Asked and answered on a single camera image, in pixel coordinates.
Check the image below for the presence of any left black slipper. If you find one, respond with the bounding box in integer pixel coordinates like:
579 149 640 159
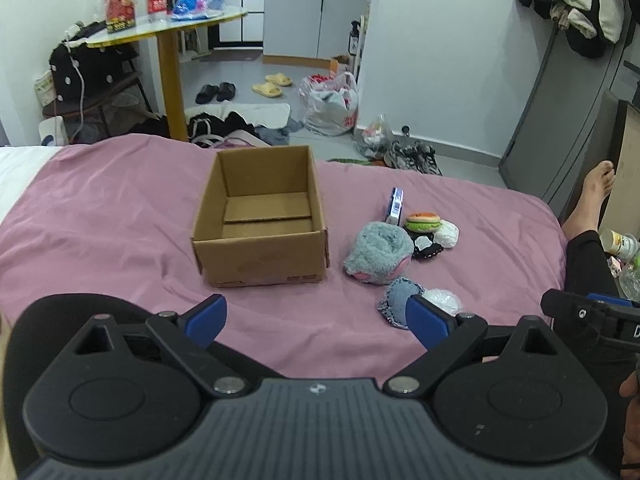
195 84 219 105

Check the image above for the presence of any white fluffy ball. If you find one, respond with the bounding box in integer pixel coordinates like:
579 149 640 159
422 289 462 316

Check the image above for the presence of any round table with yellow leg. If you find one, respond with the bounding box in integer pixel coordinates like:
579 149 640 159
86 6 247 142

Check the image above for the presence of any large white plastic bag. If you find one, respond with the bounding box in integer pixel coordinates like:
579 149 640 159
299 72 359 136

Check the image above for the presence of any black white small pouch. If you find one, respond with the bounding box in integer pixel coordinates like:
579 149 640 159
407 231 445 261

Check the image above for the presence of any left yellow slipper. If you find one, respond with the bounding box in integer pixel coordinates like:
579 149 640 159
252 81 282 99

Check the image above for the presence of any person's bare foot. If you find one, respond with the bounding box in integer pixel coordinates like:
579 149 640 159
562 160 615 240

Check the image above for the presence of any right yellow slipper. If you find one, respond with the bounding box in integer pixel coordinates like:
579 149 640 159
265 73 293 87

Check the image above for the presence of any person's right hand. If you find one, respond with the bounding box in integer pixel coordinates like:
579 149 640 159
620 368 640 479

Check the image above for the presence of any red snack bag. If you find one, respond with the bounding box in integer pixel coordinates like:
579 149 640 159
104 0 136 34

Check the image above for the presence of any black spray bottle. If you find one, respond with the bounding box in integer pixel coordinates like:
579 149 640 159
348 21 360 58

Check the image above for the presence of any right black slipper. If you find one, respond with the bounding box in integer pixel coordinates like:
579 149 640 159
216 81 236 102

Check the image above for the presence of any grey fluffy plush slipper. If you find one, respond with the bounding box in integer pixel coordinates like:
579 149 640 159
343 222 414 285

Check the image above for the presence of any yellow slipper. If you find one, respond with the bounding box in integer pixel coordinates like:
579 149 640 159
265 73 293 87
252 81 282 99

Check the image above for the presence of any white floor mat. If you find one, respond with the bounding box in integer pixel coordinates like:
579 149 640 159
184 102 291 129

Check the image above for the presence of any blue Vinda tissue pack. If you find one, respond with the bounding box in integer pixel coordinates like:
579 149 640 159
385 188 405 226

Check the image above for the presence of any hamburger plush toy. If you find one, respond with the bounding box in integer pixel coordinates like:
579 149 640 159
404 212 442 233

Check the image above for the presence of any small clear trash bag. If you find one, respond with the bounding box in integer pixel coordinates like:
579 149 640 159
354 114 394 160

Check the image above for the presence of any black slipper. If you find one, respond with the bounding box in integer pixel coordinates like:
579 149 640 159
195 84 219 105
216 81 236 102

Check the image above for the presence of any white kitchen cabinet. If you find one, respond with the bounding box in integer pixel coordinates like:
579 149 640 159
262 0 371 67

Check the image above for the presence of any pink bed sheet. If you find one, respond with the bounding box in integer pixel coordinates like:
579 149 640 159
1 134 565 380

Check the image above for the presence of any black polka dot bag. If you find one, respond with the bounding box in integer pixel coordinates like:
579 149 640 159
49 44 138 101

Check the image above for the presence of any brown cardboard box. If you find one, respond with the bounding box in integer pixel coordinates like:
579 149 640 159
192 145 330 288

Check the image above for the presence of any white charging cable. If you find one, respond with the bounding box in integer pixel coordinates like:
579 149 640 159
63 22 87 126

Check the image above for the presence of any grey wardrobe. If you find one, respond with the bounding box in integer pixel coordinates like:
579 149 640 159
499 16 639 214

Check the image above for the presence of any dark side chair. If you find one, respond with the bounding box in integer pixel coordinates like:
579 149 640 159
42 72 153 138

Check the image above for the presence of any grey sneaker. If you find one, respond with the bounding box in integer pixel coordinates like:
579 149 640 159
414 142 442 177
383 141 421 171

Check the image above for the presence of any grey sneaker right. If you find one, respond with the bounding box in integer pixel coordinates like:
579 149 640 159
414 142 442 177

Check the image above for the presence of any grey sneaker left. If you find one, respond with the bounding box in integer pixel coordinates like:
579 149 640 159
383 141 421 171

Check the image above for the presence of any white paper ball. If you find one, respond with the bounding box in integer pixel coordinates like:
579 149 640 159
434 220 460 249

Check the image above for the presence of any black clothes pile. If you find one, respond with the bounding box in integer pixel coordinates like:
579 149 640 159
186 112 258 148

